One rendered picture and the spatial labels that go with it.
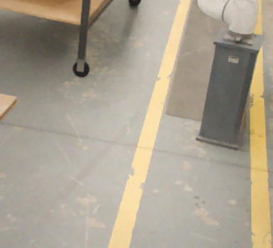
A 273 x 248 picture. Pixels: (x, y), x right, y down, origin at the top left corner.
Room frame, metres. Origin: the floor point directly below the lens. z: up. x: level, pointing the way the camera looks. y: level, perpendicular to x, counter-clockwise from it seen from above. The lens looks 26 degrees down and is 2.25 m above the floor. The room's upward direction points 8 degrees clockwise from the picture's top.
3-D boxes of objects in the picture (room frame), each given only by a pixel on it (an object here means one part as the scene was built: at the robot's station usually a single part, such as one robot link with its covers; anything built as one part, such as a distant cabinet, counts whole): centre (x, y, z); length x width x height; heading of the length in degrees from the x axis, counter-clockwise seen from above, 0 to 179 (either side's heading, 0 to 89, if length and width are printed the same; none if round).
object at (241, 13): (4.16, -0.59, 0.87); 0.18 x 0.16 x 0.22; 55
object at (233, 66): (4.16, -0.60, 0.35); 0.28 x 0.28 x 0.70; 77
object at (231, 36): (4.14, -0.60, 0.73); 0.22 x 0.18 x 0.06; 167
